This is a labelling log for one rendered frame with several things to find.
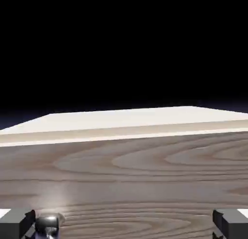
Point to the light wood cabinet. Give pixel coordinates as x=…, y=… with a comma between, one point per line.
x=124, y=121

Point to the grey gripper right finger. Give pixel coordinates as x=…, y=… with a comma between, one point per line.
x=232, y=225

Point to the light wood cabinet door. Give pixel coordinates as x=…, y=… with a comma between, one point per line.
x=135, y=181

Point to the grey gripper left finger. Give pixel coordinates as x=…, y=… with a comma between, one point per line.
x=13, y=223

